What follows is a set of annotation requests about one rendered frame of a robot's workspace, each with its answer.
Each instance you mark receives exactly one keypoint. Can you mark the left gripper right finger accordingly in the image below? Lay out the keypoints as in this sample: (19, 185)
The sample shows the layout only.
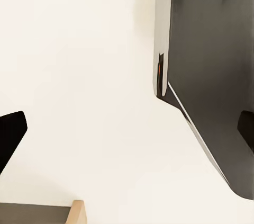
(246, 127)

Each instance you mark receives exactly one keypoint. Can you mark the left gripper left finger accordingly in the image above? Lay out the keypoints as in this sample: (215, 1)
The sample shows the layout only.
(13, 127)

